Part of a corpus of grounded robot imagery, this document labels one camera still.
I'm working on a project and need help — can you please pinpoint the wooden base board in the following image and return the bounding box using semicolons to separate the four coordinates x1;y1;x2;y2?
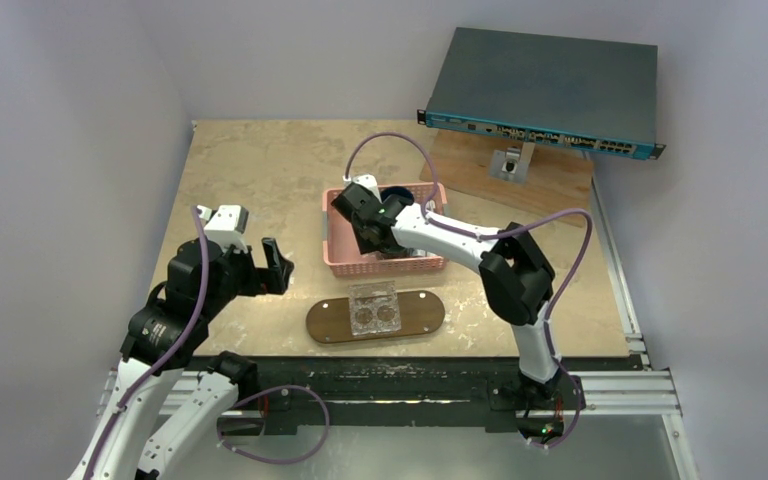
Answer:
430;130;594;226

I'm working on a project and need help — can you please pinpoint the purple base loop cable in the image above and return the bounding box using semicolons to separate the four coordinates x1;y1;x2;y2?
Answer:
216;384;331;465

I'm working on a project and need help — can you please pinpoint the oval wooden tray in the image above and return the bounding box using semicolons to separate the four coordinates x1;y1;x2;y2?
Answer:
305;290;446;344

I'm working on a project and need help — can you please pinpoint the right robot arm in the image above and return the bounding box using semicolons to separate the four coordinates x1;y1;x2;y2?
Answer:
331;183;561;407

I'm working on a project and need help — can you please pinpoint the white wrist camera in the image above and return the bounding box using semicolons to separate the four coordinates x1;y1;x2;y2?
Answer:
196;205;250;253
342;174;382;202

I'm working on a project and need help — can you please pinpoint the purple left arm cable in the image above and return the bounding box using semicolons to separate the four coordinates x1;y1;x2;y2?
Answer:
82;205;210;480

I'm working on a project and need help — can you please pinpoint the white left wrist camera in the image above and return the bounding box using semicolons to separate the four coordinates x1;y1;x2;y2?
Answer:
196;205;250;253

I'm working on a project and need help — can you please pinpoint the pink plastic basket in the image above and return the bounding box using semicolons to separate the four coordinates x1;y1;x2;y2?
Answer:
322;187;448;278

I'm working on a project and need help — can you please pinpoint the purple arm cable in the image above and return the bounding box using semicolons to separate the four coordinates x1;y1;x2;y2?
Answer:
344;132;594;452
82;205;210;480

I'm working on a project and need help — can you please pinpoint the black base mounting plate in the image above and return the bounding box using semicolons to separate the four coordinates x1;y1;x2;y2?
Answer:
185;356;587;437

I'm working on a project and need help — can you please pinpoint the dark blue mug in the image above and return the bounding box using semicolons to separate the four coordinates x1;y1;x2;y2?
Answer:
380;186;415;203

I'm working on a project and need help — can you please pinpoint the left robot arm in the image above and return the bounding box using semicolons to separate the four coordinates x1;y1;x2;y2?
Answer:
70;234;294;479

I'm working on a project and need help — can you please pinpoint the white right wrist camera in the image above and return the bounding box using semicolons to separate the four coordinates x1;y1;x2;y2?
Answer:
342;174;382;202

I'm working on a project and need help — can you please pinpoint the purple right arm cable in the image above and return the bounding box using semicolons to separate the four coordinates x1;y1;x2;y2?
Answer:
344;132;594;452

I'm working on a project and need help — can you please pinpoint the metal stand bracket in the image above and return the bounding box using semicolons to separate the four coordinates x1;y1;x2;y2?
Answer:
488;142;536;185

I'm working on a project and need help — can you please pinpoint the blue network switch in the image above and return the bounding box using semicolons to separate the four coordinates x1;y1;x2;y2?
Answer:
417;27;665;160

